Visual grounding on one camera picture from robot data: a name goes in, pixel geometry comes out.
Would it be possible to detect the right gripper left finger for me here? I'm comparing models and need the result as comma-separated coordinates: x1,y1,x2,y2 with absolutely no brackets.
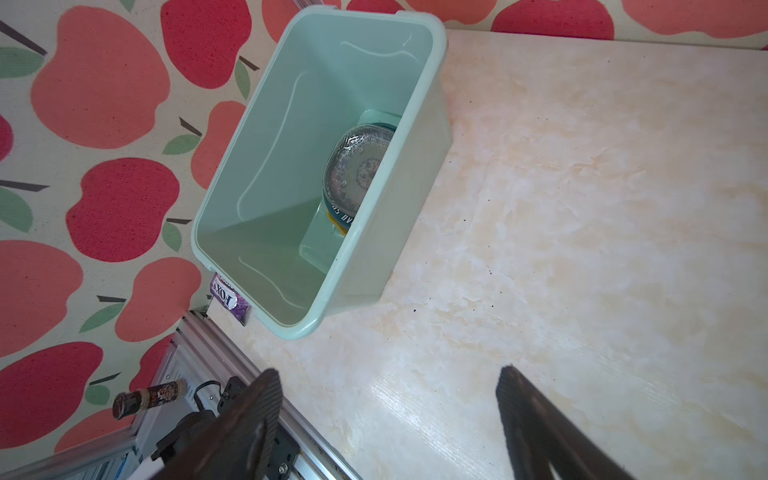
151,369,283,479

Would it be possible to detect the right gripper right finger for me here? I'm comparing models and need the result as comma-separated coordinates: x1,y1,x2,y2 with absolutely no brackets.
495,365,632,479

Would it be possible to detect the yellow polka dot plate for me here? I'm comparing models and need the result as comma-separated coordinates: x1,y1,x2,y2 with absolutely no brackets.
327,213,348,236

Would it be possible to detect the clear glass plate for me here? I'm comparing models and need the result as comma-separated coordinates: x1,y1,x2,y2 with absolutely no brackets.
323,122,396,218

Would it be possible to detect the mint green plastic bin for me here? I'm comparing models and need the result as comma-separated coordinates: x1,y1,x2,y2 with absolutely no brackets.
192,6,452,339

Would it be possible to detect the green rim plate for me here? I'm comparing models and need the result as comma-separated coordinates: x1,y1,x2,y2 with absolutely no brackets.
323,193,354,231

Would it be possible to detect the purple candy bag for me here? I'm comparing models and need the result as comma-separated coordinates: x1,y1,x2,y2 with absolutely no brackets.
209,273,250,326

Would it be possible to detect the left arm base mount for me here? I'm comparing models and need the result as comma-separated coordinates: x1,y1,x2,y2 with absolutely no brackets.
217,370,300,479

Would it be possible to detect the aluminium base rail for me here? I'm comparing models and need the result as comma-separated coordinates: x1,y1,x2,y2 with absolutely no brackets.
2,314,359,479

